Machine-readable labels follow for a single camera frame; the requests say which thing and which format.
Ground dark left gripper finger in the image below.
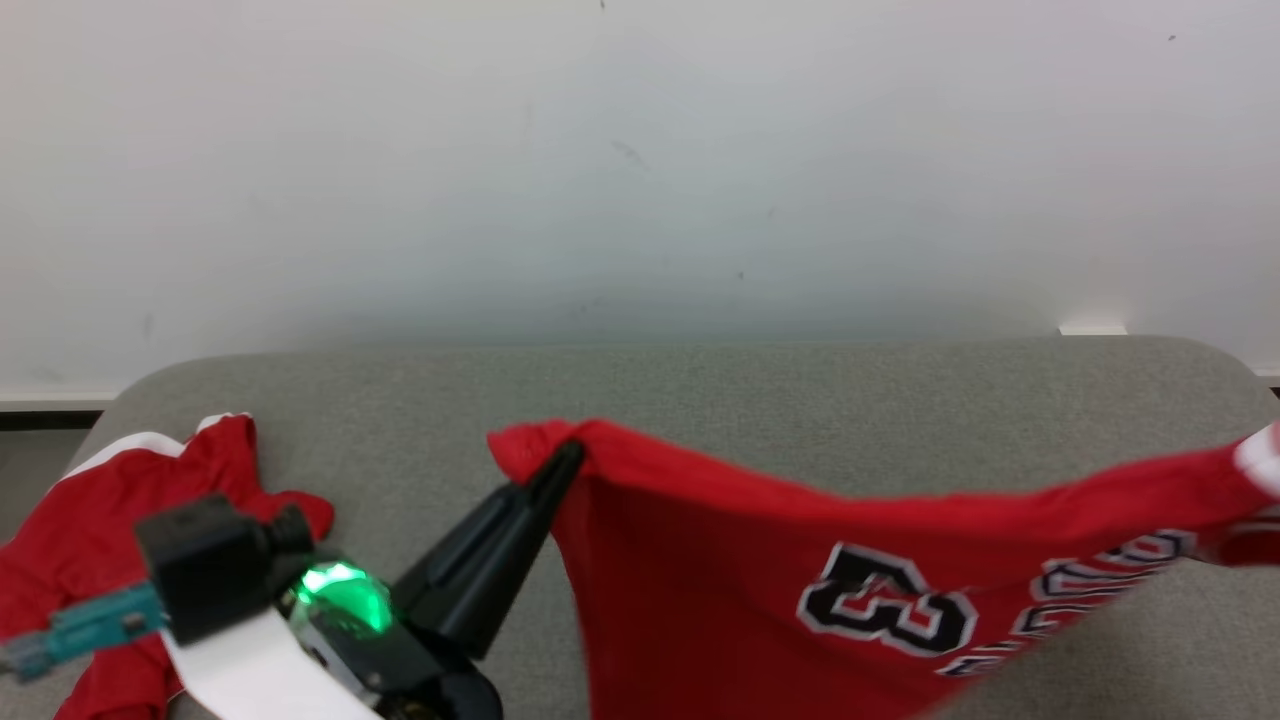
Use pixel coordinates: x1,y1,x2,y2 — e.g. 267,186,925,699
395,441,583,627
440,448,588,661

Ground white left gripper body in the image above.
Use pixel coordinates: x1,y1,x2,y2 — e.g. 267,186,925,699
160,560,504,720

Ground red Bulls basketball jersey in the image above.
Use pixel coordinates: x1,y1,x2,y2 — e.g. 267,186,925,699
487,418,1280,720

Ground red white-striped basketball shorts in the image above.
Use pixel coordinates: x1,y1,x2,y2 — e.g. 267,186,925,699
0,413,336,720

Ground grey fabric sofa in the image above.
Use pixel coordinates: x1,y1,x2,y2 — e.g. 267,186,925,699
0,335,1280,720

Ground black baseboard strip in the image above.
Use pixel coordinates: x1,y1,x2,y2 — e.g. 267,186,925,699
0,404,107,431

